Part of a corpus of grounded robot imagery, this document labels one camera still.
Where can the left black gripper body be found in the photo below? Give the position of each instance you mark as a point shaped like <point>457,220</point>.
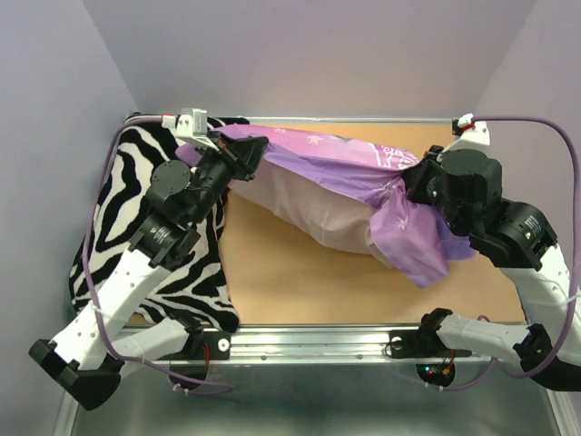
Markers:
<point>214,173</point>

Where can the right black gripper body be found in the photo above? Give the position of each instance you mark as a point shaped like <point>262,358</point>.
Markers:
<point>428,185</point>

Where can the purple princess pillowcase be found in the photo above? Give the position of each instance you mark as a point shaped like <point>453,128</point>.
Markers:
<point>414,237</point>

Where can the white pillow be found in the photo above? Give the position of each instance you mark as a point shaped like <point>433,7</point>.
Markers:
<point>331,219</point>

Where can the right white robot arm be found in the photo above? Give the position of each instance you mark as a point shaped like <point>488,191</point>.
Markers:
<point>523,246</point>

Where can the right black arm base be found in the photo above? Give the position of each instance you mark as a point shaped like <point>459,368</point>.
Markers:
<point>435,363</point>

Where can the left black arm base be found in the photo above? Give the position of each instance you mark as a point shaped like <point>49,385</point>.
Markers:
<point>194,358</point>

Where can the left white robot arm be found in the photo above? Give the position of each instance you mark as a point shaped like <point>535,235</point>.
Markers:
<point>87,358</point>

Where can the zebra print pillow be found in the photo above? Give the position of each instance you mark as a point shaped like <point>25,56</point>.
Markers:
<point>199,286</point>

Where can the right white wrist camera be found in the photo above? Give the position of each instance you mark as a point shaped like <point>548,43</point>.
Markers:
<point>469,134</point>

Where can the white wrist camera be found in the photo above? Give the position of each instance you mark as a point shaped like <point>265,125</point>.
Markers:
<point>190,126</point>
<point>469,134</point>

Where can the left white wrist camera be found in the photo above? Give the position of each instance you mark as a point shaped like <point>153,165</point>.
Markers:
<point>190,126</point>

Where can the aluminium mounting rail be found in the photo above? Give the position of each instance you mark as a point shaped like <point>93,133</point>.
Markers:
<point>325,380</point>

